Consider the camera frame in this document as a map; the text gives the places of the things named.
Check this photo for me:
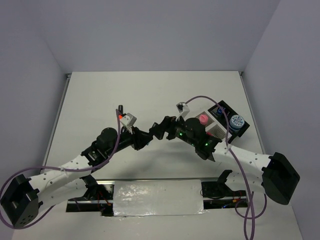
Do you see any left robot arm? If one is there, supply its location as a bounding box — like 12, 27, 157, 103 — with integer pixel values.
0, 127, 153, 229

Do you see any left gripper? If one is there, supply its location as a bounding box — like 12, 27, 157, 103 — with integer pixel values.
106, 125, 153, 157

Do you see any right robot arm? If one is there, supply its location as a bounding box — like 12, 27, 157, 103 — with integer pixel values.
149, 116, 301, 205

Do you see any orange highlighter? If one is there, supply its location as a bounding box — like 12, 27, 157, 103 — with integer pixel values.
118, 105, 124, 119

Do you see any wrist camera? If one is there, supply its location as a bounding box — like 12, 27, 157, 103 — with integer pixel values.
176, 102, 190, 121
120, 113, 137, 134

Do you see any pink-capped pen tube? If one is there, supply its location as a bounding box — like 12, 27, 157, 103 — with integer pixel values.
198, 114, 209, 126

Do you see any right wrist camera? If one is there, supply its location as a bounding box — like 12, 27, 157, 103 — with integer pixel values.
176, 102, 190, 121

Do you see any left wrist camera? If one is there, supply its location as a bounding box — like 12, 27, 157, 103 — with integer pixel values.
120, 113, 137, 134

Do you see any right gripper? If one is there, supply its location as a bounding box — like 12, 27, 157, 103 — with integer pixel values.
149, 114, 197, 147

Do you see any silver taped panel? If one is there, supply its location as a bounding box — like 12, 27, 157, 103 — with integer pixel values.
113, 179, 205, 217

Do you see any white compartment organizer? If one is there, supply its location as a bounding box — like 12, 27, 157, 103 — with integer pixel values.
195, 110, 227, 141

